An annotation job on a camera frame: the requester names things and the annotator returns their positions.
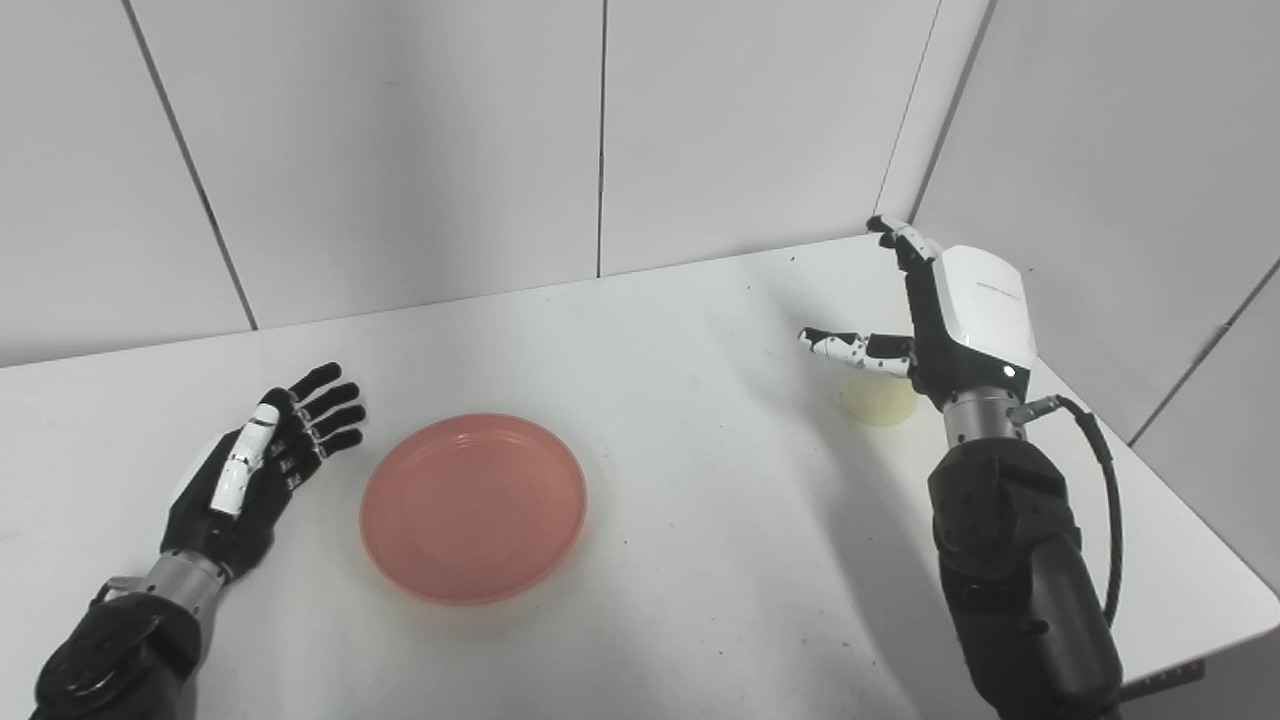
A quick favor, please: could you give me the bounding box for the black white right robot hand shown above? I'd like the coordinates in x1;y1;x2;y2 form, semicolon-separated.
798;215;1039;413

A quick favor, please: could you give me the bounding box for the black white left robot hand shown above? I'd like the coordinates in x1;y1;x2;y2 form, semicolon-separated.
160;362;368;583

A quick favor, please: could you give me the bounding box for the cream steamed bun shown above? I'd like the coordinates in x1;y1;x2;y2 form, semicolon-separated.
838;370;919;429

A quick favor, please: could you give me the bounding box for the pink round plate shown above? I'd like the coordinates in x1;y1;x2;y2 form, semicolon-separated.
360;413;589;606

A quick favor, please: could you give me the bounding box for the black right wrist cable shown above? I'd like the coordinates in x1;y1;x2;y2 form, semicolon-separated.
1010;394;1126;631

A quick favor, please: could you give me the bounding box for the black table frame bar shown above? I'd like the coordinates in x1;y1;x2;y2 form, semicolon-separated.
1118;658;1207;703

